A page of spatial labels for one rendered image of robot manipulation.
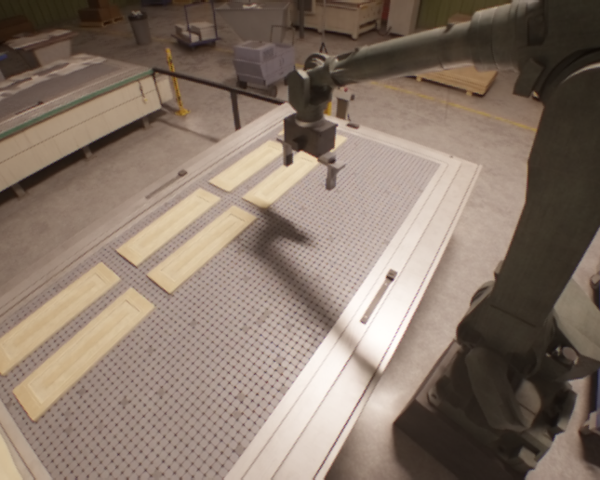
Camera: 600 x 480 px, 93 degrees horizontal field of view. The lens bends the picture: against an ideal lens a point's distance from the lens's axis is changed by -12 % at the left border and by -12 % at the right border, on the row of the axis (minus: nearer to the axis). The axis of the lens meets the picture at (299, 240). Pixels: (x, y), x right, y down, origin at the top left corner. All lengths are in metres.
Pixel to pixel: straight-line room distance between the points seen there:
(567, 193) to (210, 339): 1.34
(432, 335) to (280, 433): 1.60
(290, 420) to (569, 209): 1.10
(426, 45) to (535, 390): 1.34
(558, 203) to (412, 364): 1.76
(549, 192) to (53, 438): 1.80
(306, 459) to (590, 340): 1.17
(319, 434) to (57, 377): 1.10
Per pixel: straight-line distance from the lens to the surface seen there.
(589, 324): 1.65
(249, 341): 1.46
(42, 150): 4.56
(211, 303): 1.59
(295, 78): 1.44
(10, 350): 1.92
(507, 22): 1.02
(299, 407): 1.34
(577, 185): 0.91
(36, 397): 1.70
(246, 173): 2.28
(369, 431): 2.26
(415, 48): 1.13
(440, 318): 2.71
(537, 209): 0.94
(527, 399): 1.58
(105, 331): 1.68
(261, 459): 1.32
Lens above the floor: 2.17
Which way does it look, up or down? 47 degrees down
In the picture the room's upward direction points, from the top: straight up
